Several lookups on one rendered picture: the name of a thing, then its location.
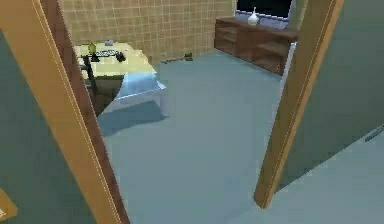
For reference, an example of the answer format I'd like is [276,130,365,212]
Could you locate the tan wooden door frame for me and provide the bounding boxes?
[0,0,345,224]

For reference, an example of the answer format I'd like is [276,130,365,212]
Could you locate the black and white remote control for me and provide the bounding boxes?
[95,49,117,58]

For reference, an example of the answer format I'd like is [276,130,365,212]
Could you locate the black thin chair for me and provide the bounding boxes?
[79,54,101,98]

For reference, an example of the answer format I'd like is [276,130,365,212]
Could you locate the white table with yellow top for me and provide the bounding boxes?
[73,41,168,118]

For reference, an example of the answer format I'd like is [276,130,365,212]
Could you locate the tan wooden furniture corner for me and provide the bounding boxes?
[0,187,18,222]

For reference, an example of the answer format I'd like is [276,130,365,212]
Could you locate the black television set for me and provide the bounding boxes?
[235,0,294,21]

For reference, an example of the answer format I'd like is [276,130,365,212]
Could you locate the brown wooden cupboard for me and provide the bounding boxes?
[214,15,299,76]

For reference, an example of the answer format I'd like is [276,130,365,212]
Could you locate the white vase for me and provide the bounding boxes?
[247,6,260,27]

